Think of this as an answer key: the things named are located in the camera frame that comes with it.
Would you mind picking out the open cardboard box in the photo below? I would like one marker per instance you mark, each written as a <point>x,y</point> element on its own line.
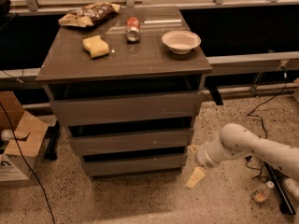
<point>22,136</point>

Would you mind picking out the clear plastic bottle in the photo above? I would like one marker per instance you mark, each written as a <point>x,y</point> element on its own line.
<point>261,193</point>

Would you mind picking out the black stand leg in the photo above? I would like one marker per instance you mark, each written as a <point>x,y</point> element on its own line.
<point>285,207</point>

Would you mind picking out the brown chip bag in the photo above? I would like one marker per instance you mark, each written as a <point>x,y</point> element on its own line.
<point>90,15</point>

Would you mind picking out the black left stand foot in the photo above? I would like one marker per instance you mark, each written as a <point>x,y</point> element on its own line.
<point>52,137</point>

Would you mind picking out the yellow sponge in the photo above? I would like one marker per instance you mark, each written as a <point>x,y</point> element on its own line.
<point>96,46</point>

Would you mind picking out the grey drawer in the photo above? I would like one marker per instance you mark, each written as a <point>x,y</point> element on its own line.
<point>129,108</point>
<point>102,144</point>
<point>135,166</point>

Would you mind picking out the red soda can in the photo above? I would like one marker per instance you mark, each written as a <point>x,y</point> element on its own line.
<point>132,29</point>

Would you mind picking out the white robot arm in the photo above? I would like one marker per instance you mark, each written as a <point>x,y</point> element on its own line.
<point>234,141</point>

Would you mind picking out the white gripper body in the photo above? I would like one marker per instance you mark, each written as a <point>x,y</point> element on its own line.
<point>202,159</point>

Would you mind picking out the white bowl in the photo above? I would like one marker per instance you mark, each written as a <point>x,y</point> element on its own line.
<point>181,42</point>

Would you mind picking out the grey drawer cabinet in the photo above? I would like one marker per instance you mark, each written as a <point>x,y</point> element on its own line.
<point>144,67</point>

